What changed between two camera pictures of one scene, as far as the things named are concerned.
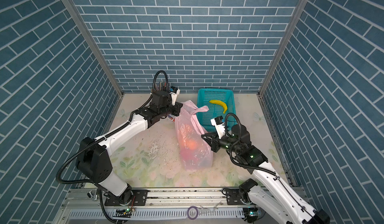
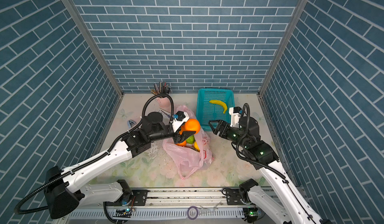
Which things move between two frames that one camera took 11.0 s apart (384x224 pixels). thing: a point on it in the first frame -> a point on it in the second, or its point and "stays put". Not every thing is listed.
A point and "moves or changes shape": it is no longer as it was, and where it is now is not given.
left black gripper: x=176 y=107 -> x=183 y=136
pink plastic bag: x=195 y=153 moves or changes shape
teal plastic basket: x=220 y=102 stays put
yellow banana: x=221 y=103 stays put
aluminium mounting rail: x=83 y=206 stays put
